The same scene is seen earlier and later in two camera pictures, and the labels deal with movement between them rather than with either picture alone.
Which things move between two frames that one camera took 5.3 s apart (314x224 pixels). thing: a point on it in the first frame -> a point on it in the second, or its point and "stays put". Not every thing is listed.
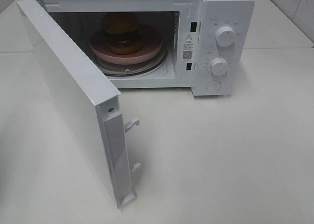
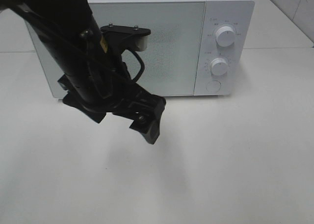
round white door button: [213, 86] stays put
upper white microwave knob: [225, 36] stays put
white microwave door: [94, 104] -> [174, 59]
